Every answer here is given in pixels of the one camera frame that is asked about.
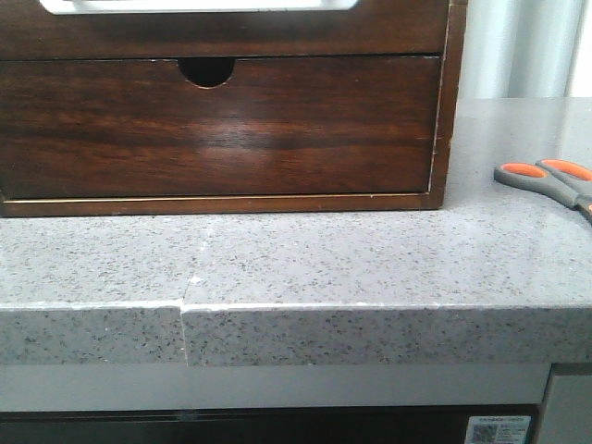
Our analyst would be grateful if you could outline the white QR code label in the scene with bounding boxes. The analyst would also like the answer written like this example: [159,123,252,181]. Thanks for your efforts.
[464,415,532,444]

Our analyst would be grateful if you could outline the grey orange scissors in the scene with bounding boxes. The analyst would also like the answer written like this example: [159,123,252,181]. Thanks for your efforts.
[494,159,591,222]

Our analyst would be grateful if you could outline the wooden drawer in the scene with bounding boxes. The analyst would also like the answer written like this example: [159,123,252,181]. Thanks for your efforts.
[1,55,440,199]
[1,1,449,60]

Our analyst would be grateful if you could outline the dark wooden drawer cabinet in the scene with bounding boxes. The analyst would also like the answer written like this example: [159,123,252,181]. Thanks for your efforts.
[1,1,467,217]

